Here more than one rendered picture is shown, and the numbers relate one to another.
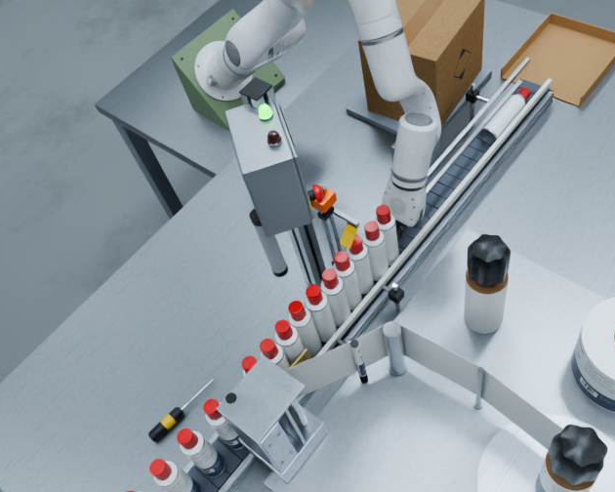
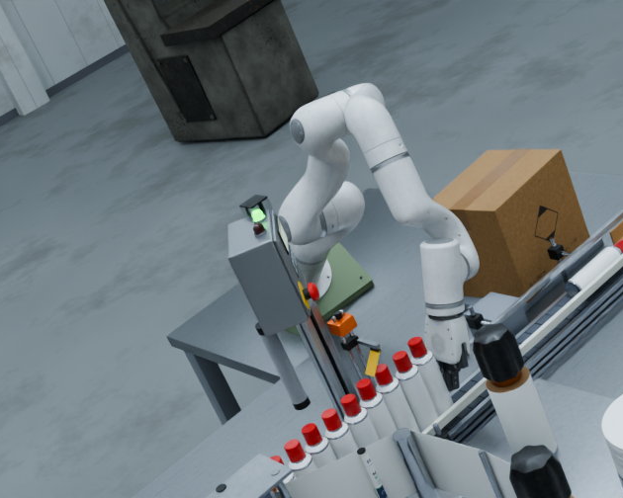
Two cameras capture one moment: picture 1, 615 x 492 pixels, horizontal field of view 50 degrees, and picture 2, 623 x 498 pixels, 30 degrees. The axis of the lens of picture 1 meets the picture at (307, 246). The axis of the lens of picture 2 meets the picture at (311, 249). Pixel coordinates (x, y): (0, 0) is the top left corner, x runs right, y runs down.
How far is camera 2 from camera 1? 130 cm
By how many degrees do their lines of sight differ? 31
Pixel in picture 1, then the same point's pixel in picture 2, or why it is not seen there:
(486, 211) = (571, 367)
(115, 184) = not seen: hidden behind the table
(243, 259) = not seen: hidden behind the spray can
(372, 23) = (373, 150)
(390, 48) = (394, 170)
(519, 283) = (583, 417)
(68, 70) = (168, 365)
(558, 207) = not seen: outside the picture
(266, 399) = (253, 483)
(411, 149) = (432, 270)
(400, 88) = (410, 207)
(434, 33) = (499, 189)
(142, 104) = (216, 328)
